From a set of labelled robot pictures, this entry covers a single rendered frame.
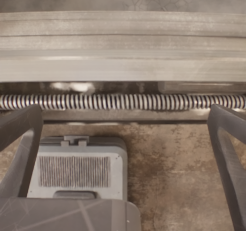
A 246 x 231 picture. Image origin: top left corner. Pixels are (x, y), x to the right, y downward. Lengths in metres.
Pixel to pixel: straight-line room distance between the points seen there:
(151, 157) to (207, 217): 0.56
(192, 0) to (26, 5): 0.44
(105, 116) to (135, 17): 0.52
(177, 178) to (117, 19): 1.16
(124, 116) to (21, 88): 0.44
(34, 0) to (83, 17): 0.20
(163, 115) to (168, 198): 0.71
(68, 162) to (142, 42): 0.79
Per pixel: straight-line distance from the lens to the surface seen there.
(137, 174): 1.44
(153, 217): 1.58
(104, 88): 0.93
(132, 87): 0.93
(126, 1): 0.64
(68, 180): 1.19
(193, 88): 0.90
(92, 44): 0.51
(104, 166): 1.14
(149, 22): 0.52
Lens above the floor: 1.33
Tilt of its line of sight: 84 degrees down
